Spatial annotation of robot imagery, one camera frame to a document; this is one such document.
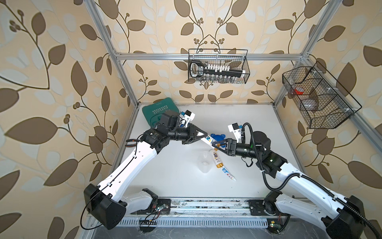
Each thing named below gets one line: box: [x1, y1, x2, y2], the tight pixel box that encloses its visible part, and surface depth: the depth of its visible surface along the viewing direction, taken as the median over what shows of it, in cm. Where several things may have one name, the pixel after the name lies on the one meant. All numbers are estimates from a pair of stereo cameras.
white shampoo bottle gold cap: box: [200, 134, 221, 150], surface depth 66 cm
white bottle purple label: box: [212, 151, 224, 169], surface depth 90 cm
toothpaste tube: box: [221, 165, 237, 182], surface depth 86 cm
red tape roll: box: [293, 86, 305, 96], surface depth 84 cm
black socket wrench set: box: [189, 60, 246, 80], surface depth 84 cm
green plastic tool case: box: [142, 97, 180, 128], surface depth 115 cm
